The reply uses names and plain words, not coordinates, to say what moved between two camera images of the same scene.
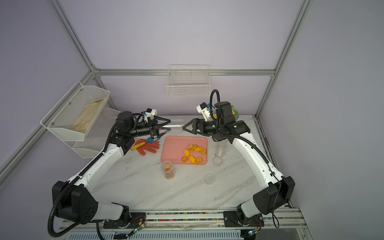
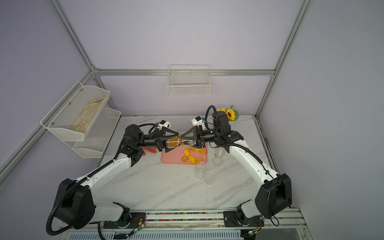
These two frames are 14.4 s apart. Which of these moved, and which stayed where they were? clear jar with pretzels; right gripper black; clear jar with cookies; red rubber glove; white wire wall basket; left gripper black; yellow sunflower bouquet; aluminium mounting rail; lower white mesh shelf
Moved: right gripper black; left gripper black; clear jar with pretzels
Stayed: aluminium mounting rail; clear jar with cookies; red rubber glove; yellow sunflower bouquet; lower white mesh shelf; white wire wall basket
